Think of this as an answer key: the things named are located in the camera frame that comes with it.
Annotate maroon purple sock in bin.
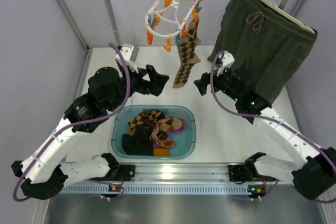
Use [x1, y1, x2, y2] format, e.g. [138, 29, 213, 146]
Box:
[146, 116, 185, 134]

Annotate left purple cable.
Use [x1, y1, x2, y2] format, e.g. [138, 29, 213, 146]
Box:
[13, 42, 132, 202]

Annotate beige clothes hanger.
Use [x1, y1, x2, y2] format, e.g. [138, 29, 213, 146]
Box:
[243, 0, 320, 33]

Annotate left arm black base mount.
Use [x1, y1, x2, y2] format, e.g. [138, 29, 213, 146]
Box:
[91, 165, 135, 182]

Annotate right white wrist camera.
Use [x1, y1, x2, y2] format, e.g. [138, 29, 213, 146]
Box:
[216, 51, 235, 76]

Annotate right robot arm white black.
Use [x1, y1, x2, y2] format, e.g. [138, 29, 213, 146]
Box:
[194, 68, 335, 202]

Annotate brown yellow argyle sock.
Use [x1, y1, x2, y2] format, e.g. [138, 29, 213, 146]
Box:
[128, 109, 165, 135]

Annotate purple cable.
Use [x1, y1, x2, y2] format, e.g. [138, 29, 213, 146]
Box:
[13, 42, 132, 202]
[209, 50, 336, 204]

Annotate teal plastic bin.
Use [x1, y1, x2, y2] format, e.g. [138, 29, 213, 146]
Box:
[111, 105, 196, 159]

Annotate brown orange argyle sock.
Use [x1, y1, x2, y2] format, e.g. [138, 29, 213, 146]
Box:
[150, 118, 183, 148]

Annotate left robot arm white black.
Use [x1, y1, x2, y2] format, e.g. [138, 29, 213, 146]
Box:
[11, 65, 169, 200]

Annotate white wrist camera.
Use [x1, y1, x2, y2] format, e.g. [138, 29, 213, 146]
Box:
[216, 51, 235, 76]
[118, 44, 139, 73]

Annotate white clip sock hanger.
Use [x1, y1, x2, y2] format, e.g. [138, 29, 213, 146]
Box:
[144, 0, 202, 52]

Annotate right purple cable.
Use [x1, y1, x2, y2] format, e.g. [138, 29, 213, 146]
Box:
[209, 50, 336, 204]

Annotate brown beige argyle sock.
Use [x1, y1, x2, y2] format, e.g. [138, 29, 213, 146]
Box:
[173, 21, 201, 89]

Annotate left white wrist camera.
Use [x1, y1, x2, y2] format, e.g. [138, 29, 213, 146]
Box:
[118, 44, 139, 73]

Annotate olive green shorts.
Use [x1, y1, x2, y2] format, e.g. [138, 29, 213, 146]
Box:
[207, 0, 318, 103]

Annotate black sock in bin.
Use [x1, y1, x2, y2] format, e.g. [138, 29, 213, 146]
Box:
[121, 134, 153, 156]

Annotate aluminium rail frame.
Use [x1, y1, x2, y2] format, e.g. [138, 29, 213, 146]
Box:
[47, 163, 278, 200]

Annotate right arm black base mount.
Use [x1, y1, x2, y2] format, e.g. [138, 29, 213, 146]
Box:
[228, 164, 276, 182]

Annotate maroon orange striped sock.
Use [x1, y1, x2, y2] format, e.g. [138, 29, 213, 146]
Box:
[153, 143, 170, 156]

